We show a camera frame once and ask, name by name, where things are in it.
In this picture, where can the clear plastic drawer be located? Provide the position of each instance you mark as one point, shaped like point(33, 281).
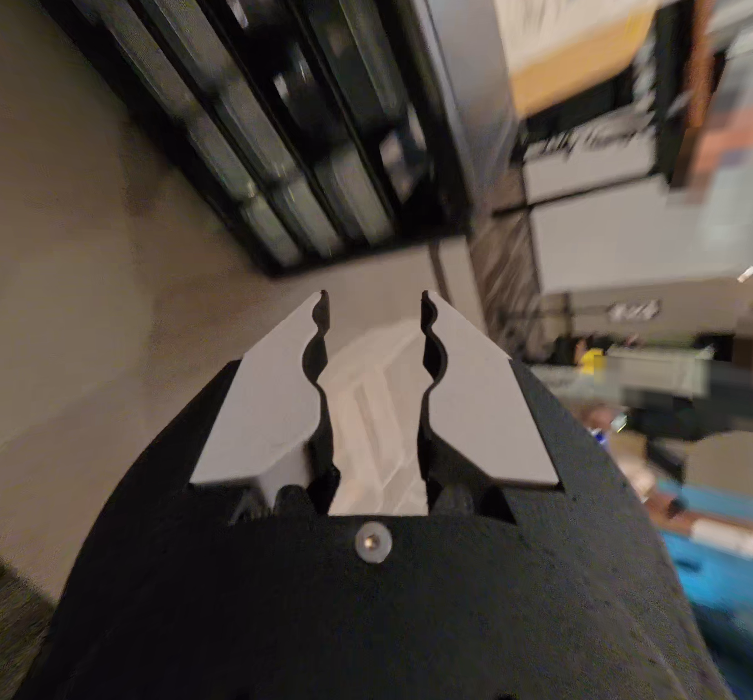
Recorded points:
point(376, 417)

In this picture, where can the blue object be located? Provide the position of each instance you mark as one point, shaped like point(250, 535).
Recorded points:
point(712, 570)

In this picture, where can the rows of small clear drawers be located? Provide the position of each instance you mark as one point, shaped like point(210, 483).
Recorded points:
point(259, 141)

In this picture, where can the black drawer cabinet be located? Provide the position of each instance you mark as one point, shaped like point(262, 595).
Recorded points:
point(447, 153)

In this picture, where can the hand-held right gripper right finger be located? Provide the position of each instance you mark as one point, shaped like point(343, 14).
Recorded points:
point(488, 417)

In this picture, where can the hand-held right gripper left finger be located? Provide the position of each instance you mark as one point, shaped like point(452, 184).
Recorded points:
point(259, 417)

